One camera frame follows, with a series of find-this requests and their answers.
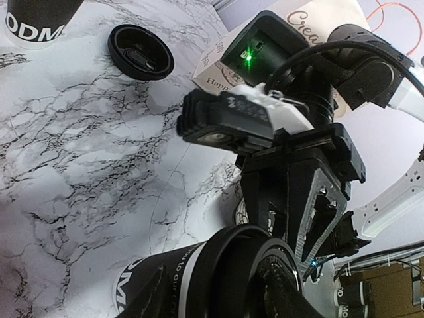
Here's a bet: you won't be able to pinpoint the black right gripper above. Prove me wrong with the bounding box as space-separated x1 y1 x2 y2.
220 9 368 279

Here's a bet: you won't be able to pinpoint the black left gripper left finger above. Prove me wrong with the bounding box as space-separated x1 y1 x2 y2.
127 265 172 318

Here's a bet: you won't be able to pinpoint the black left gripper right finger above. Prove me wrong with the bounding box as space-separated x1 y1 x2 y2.
264 288 323 318

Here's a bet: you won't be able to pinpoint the black plastic cup lid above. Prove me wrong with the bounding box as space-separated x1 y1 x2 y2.
185 225 303 317

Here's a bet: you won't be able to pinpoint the black paper coffee cup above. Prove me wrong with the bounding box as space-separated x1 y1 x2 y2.
5 0 83 50

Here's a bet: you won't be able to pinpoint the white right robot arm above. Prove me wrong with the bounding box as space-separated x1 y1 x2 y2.
221 11 423 275

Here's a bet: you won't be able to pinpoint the background paper cups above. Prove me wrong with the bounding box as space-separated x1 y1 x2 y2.
333 280 372 318

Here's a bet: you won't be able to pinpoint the cream bear paper bag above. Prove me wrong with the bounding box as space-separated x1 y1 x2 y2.
193 1 370 94

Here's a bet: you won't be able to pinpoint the black lid stack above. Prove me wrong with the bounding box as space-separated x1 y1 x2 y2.
107 24 175 81

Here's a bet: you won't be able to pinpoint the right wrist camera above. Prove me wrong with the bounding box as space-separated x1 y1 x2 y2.
176 85 314 155

